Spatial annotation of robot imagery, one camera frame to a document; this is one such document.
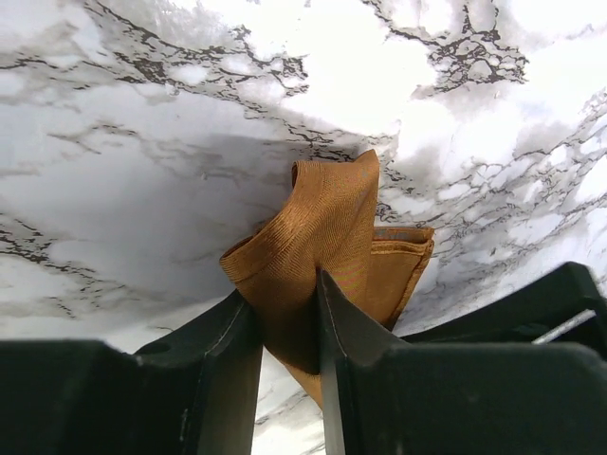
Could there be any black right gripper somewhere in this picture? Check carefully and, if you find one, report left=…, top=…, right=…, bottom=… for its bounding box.
left=403, top=262, right=606, bottom=357

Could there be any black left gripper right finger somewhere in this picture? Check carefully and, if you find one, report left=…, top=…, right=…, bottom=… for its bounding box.
left=316, top=271, right=606, bottom=454

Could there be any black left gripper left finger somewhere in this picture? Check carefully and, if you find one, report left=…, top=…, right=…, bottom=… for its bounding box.
left=1, top=293, right=262, bottom=454

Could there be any orange-brown cloth napkin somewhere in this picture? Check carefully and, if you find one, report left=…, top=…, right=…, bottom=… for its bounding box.
left=220, top=150, right=434, bottom=405

